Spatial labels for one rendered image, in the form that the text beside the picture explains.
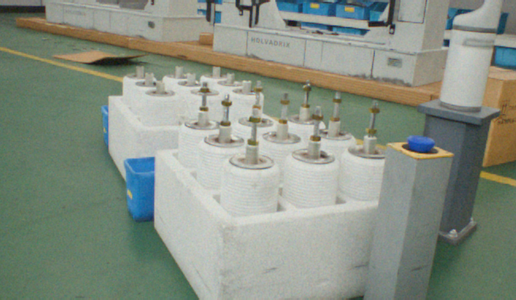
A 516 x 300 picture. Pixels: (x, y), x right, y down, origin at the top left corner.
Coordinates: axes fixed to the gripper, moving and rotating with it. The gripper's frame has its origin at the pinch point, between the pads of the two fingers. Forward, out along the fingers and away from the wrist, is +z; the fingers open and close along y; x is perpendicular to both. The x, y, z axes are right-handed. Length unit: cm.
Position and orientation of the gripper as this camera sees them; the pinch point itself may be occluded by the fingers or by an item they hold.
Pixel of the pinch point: (232, 19)
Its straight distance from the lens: 94.5
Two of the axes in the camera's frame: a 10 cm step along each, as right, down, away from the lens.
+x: 1.9, 3.0, -9.4
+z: -0.7, 9.5, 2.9
